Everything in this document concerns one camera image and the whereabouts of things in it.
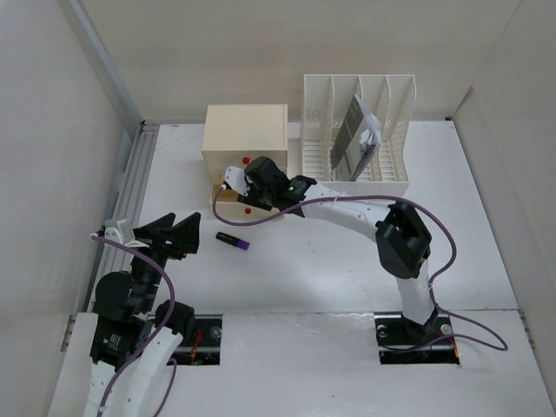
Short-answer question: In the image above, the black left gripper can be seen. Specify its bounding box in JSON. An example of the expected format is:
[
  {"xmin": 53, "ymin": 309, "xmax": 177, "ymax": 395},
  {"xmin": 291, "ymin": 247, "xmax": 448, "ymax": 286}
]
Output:
[{"xmin": 126, "ymin": 210, "xmax": 200, "ymax": 310}]

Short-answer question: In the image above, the purple highlighter marker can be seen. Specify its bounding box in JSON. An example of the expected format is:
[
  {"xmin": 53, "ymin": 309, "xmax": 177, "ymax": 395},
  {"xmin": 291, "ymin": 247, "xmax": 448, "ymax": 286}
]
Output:
[{"xmin": 215, "ymin": 232, "xmax": 250, "ymax": 251}]

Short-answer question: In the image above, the cream drawer cabinet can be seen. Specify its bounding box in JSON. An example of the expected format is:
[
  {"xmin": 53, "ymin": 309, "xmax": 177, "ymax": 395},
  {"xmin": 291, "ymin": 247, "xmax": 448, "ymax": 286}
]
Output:
[{"xmin": 202, "ymin": 104, "xmax": 288, "ymax": 195}]

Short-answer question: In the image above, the grey setup guide booklet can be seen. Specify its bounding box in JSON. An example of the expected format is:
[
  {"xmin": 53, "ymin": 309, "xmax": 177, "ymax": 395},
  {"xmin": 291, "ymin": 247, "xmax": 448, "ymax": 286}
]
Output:
[{"xmin": 330, "ymin": 94, "xmax": 382, "ymax": 182}]

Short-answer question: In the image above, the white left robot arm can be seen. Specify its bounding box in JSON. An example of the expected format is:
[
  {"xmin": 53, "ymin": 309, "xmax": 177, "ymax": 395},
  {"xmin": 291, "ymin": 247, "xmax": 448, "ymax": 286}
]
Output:
[{"xmin": 83, "ymin": 212, "xmax": 202, "ymax": 416}]

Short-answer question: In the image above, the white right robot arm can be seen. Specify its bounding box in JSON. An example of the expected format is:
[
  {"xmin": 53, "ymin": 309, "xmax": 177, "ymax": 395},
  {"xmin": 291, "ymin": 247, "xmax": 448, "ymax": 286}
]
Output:
[{"xmin": 224, "ymin": 156, "xmax": 435, "ymax": 342}]

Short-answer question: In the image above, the white file organizer rack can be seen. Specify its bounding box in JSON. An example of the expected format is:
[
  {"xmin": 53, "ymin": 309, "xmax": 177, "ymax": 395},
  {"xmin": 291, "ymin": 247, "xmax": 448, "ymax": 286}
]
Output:
[{"xmin": 288, "ymin": 75, "xmax": 416, "ymax": 196}]

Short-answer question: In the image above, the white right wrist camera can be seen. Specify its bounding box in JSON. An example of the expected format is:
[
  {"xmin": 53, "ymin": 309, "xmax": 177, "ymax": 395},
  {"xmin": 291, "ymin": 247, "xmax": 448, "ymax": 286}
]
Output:
[{"xmin": 223, "ymin": 166, "xmax": 250, "ymax": 196}]

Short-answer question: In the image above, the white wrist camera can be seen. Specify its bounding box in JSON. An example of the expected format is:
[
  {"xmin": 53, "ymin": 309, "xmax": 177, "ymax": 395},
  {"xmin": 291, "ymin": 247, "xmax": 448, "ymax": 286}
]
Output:
[
  {"xmin": 223, "ymin": 166, "xmax": 250, "ymax": 196},
  {"xmin": 92, "ymin": 218, "xmax": 135, "ymax": 245}
]

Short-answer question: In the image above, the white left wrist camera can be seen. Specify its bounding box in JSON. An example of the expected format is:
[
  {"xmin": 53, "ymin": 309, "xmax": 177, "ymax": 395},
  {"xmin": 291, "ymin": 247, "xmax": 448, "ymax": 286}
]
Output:
[{"xmin": 92, "ymin": 218, "xmax": 135, "ymax": 245}]

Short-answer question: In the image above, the aluminium frame rail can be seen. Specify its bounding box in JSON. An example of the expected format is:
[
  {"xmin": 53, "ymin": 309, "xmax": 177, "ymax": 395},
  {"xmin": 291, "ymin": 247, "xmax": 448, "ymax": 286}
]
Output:
[{"xmin": 60, "ymin": 0, "xmax": 157, "ymax": 352}]

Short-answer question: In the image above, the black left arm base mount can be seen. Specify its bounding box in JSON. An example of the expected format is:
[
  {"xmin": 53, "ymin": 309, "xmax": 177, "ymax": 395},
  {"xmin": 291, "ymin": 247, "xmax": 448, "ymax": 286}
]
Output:
[{"xmin": 171, "ymin": 315, "xmax": 223, "ymax": 366}]

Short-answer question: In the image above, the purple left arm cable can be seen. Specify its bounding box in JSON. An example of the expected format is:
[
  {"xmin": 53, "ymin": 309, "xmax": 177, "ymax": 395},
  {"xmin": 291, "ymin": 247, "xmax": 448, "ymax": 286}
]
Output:
[{"xmin": 89, "ymin": 232, "xmax": 178, "ymax": 417}]

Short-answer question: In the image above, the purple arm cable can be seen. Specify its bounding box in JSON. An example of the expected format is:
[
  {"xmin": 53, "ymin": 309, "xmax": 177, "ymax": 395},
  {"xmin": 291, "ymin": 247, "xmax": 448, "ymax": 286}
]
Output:
[
  {"xmin": 211, "ymin": 184, "xmax": 509, "ymax": 353},
  {"xmin": 89, "ymin": 232, "xmax": 178, "ymax": 417}
]

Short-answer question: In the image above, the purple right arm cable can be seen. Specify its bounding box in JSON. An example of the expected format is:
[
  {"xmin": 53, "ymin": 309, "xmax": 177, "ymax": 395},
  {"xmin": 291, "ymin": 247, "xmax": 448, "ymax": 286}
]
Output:
[{"xmin": 211, "ymin": 184, "xmax": 509, "ymax": 353}]

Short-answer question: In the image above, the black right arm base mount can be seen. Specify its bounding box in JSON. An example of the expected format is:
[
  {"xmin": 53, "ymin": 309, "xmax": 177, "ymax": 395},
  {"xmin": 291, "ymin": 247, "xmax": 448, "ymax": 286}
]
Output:
[{"xmin": 374, "ymin": 312, "xmax": 460, "ymax": 365}]

